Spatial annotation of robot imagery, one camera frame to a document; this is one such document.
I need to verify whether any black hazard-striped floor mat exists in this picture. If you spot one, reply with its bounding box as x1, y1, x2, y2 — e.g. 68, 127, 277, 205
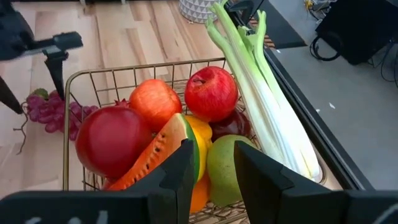
248, 0, 307, 50

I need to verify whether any orange fruit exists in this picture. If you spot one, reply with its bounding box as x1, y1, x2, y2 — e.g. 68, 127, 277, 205
189, 172, 211, 214

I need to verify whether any black equipment case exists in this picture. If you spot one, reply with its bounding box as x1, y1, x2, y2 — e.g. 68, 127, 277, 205
315, 0, 398, 65

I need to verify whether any dark red apple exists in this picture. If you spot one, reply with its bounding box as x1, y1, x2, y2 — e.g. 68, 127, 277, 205
75, 98, 154, 180

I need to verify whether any yellow lemon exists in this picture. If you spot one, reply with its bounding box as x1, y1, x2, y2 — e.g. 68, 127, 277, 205
185, 114, 214, 183

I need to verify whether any gold wire basket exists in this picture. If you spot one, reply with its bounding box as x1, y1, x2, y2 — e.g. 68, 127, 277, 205
62, 57, 327, 224

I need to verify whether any black aluminium table frame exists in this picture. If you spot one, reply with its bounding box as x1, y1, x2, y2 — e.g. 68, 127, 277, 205
228, 0, 374, 191

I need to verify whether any orange red peach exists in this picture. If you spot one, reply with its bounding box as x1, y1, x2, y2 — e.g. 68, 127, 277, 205
129, 78, 183, 133

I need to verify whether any green pear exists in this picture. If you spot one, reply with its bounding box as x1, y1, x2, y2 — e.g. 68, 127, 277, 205
206, 134, 259, 207

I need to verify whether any dark maroon plum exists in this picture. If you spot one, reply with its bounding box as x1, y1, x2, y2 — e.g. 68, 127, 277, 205
208, 108, 252, 141

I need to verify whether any coiled black cable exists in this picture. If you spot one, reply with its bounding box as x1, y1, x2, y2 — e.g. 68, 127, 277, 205
309, 30, 343, 62

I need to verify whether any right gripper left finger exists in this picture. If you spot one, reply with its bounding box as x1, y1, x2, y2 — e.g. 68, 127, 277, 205
0, 139, 195, 224

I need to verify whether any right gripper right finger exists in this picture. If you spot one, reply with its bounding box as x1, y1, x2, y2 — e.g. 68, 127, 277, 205
233, 140, 398, 224

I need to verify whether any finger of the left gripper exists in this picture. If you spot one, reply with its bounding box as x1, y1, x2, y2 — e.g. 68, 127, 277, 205
43, 50, 70, 101
0, 76, 24, 115

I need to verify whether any watermelon slice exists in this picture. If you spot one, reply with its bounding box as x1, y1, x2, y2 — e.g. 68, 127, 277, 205
105, 112, 201, 191

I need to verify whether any green plant in white pot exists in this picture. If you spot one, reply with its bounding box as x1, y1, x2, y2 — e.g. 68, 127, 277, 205
178, 0, 222, 24

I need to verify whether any purple grape bunch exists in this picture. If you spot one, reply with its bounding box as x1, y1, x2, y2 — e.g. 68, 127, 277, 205
12, 88, 100, 155

